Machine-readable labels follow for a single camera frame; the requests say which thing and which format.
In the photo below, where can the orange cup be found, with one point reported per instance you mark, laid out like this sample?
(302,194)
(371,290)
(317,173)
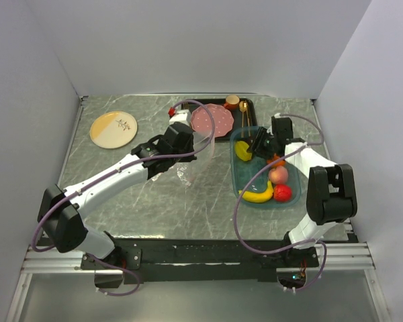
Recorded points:
(231,102)

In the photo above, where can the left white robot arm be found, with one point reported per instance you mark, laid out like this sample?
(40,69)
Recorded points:
(63,211)

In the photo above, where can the yellow banana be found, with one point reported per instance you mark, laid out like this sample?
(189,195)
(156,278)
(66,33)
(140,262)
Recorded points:
(263,197)

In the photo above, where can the gold chopsticks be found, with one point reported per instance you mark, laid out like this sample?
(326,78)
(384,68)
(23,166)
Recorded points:
(248,115)

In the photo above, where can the yellow white floral plate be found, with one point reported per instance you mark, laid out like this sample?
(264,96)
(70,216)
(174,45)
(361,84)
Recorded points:
(113,130)

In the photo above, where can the yellow starfruit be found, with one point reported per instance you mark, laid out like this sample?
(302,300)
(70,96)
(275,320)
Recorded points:
(241,151)

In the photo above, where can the red cracked fruit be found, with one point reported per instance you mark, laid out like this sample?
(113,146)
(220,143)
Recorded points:
(282,193)

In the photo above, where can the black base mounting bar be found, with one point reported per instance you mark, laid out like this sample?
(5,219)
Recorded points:
(172,260)

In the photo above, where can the black serving tray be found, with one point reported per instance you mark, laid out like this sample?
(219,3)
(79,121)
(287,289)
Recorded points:
(235,113)

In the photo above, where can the gold spoon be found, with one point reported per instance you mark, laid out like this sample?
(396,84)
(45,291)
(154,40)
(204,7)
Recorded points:
(243,118)

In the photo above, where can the pink dotted plate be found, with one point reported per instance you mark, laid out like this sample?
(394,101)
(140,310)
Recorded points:
(223,120)

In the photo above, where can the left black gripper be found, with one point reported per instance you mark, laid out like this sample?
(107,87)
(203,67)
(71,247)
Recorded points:
(191,143)

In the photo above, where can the clear zip top bag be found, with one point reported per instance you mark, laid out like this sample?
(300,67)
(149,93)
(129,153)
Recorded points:
(187,172)

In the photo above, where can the orange fruit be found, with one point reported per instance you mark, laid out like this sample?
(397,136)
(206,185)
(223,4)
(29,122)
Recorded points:
(275,161)

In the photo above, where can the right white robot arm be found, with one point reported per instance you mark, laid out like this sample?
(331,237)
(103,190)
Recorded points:
(330,195)

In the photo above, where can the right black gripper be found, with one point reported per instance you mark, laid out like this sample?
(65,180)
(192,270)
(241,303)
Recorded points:
(261,134)

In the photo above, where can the pink peach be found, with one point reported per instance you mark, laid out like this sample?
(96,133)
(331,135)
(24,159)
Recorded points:
(278,175)

